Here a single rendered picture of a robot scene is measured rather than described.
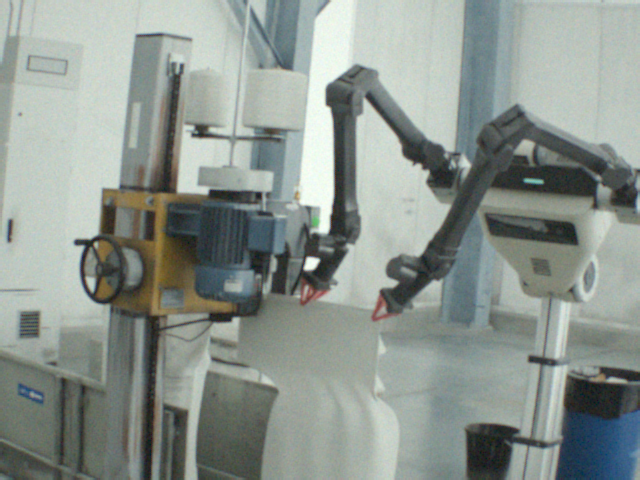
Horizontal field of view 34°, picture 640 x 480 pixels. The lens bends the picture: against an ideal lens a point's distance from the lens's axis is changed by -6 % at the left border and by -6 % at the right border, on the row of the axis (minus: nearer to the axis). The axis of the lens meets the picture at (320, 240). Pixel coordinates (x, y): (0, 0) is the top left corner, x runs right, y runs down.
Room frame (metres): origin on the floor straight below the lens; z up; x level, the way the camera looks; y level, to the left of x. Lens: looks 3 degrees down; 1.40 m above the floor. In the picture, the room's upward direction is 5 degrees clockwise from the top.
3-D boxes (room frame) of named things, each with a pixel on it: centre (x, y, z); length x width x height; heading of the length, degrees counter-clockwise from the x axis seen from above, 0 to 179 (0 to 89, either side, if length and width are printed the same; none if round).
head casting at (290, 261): (3.28, 0.23, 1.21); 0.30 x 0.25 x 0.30; 52
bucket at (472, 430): (5.34, -0.95, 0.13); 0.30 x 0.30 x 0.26
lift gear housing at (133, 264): (2.83, 0.50, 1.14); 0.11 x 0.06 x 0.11; 52
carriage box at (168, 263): (2.99, 0.41, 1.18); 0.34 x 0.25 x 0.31; 142
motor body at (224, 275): (2.82, 0.23, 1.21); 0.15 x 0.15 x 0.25
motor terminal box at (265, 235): (2.80, 0.13, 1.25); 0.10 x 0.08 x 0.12; 167
